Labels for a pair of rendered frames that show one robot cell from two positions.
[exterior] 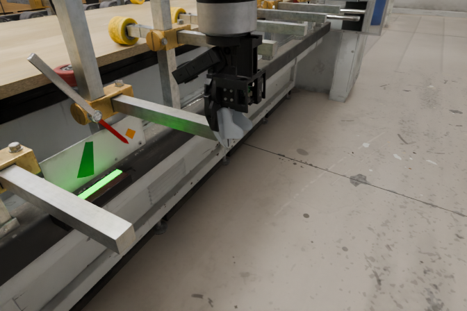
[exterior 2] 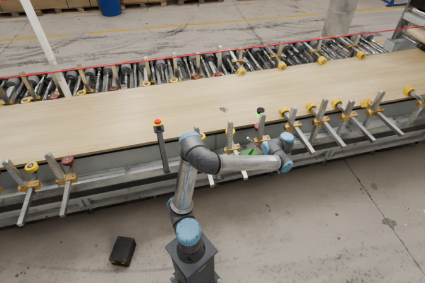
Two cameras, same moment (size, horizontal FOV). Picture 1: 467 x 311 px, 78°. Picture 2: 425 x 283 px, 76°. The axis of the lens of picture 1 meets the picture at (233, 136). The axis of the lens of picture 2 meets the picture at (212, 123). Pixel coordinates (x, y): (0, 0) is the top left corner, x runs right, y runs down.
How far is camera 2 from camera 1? 1.59 m
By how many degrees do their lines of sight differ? 40
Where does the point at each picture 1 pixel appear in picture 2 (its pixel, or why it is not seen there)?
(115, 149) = (258, 151)
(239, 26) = not seen: hidden behind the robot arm
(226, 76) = not seen: hidden behind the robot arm
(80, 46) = (260, 130)
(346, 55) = not seen: outside the picture
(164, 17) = (290, 123)
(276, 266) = (302, 220)
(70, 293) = (232, 175)
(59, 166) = (244, 151)
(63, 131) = (251, 134)
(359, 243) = (348, 242)
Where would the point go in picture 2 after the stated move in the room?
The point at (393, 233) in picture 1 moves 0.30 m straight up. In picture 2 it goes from (372, 253) to (386, 238)
